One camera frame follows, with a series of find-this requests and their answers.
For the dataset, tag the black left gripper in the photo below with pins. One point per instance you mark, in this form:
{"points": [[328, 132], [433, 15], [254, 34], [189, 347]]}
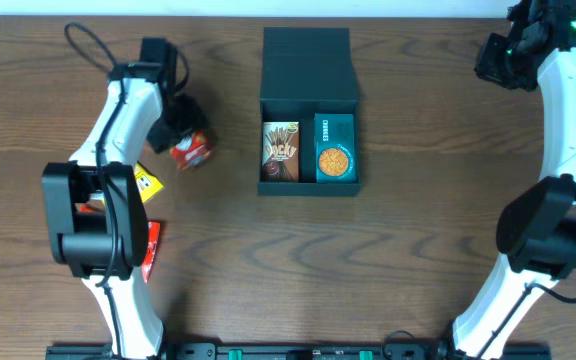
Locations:
{"points": [[179, 130]]}

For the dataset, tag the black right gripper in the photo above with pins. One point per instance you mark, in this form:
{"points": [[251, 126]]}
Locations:
{"points": [[491, 66]]}

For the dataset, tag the red Hello Panda box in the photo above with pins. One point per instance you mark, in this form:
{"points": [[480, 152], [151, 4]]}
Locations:
{"points": [[192, 151]]}

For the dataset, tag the brown Pocky box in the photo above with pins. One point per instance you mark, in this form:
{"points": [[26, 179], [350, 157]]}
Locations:
{"points": [[280, 152]]}

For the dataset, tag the black gift box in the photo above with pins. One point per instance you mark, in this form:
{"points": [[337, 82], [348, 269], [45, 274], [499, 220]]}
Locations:
{"points": [[306, 71]]}

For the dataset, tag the teal Chunkies cookie box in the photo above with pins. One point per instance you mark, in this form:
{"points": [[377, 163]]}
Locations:
{"points": [[335, 157]]}

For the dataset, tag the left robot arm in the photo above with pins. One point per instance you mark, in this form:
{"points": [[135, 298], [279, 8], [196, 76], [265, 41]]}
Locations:
{"points": [[100, 174]]}

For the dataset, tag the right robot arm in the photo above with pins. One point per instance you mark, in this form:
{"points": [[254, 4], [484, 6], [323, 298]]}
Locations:
{"points": [[536, 232]]}

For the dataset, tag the yellow Hacks candy bag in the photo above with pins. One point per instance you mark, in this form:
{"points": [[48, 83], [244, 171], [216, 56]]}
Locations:
{"points": [[148, 185]]}

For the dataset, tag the red candy bag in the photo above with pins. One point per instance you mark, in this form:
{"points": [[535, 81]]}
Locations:
{"points": [[150, 250]]}

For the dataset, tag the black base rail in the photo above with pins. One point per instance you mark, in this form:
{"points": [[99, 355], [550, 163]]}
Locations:
{"points": [[401, 350]]}

